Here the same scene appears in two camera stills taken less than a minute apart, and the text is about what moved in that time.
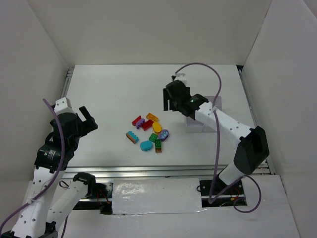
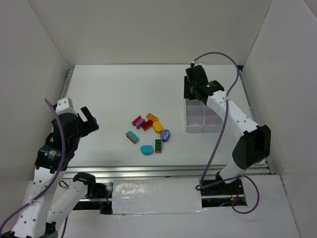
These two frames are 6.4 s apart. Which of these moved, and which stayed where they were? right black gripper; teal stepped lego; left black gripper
Moved: right black gripper
Stayed: teal stepped lego; left black gripper
